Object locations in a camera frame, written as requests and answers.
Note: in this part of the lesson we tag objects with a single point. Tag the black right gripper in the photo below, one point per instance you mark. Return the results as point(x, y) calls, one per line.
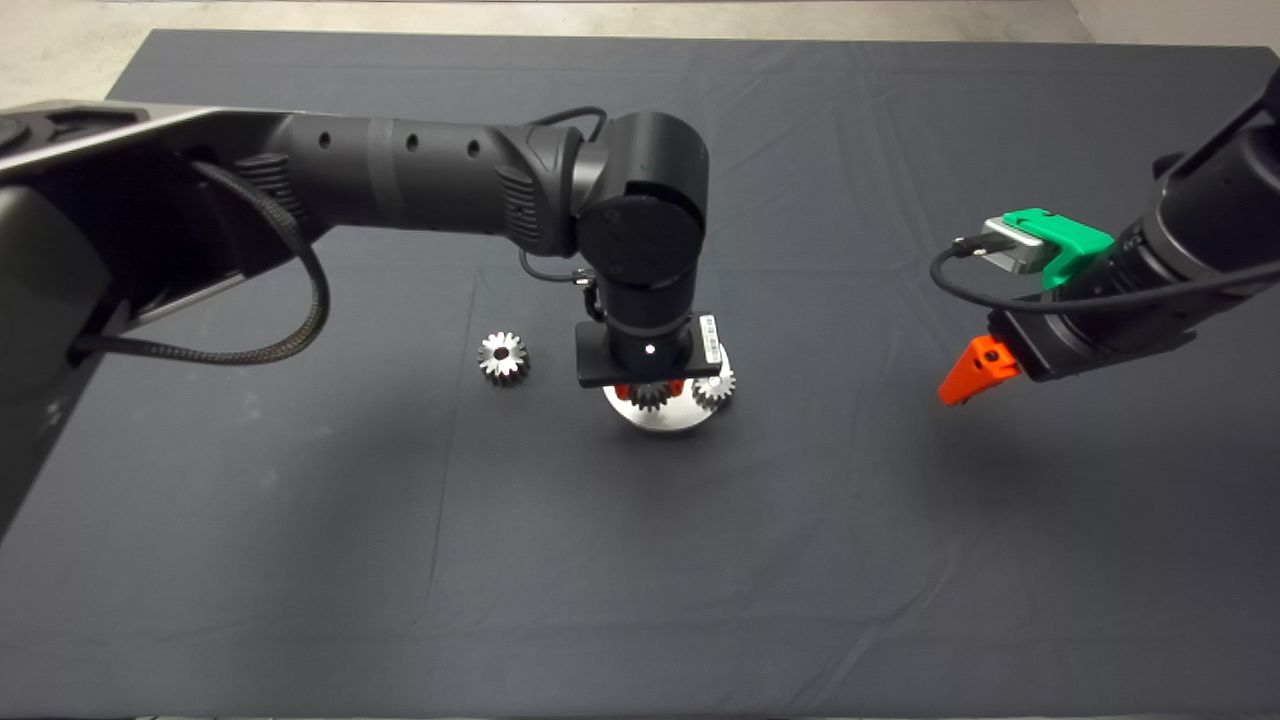
point(1090, 325)

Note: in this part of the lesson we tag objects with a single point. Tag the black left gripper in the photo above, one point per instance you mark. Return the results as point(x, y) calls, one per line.
point(645, 352)

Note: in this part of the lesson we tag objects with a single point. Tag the small steel gear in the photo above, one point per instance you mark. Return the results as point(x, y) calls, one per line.
point(716, 385)
point(650, 397)

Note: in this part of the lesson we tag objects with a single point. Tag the larger steel gear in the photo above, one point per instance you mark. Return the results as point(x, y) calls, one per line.
point(503, 357)

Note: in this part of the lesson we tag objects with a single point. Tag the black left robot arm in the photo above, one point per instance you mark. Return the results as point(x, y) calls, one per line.
point(400, 190)

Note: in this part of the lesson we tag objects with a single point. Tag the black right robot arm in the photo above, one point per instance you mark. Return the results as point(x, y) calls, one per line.
point(1210, 200)

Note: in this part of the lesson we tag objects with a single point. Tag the round metal plate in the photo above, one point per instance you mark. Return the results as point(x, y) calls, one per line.
point(670, 415)

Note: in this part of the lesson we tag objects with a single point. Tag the dark grey table cloth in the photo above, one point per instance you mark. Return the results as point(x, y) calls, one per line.
point(300, 550)

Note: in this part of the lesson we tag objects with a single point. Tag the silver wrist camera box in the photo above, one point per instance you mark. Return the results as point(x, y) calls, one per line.
point(1010, 248)

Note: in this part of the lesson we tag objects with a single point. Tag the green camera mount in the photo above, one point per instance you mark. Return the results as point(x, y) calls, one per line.
point(1065, 240)

